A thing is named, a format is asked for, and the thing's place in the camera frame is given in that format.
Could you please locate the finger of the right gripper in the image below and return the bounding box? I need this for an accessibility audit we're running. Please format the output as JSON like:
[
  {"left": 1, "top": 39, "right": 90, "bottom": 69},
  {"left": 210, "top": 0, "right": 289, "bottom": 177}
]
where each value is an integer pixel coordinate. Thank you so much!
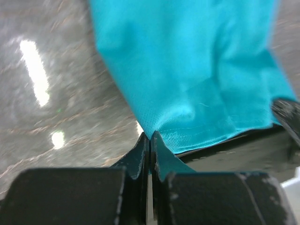
[{"left": 271, "top": 98, "right": 300, "bottom": 141}]

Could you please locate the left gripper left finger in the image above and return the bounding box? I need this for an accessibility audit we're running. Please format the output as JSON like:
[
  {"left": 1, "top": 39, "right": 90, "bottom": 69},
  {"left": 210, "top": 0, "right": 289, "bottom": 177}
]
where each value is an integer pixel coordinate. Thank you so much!
[{"left": 0, "top": 135, "right": 149, "bottom": 225}]

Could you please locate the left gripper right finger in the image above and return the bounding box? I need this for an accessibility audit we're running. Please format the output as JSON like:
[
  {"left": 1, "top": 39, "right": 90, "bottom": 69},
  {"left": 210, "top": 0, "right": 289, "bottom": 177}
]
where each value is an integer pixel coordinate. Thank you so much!
[{"left": 150, "top": 132, "right": 295, "bottom": 225}]

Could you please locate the teal t shirt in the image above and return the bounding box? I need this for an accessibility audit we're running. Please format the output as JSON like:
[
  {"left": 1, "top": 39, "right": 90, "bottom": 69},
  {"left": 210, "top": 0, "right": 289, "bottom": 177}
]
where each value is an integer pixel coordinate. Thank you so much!
[{"left": 90, "top": 0, "right": 296, "bottom": 154}]

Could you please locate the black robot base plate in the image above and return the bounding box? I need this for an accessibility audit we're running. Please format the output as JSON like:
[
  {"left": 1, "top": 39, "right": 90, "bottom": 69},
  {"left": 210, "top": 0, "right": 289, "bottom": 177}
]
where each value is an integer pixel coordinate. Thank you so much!
[{"left": 178, "top": 126, "right": 300, "bottom": 173}]

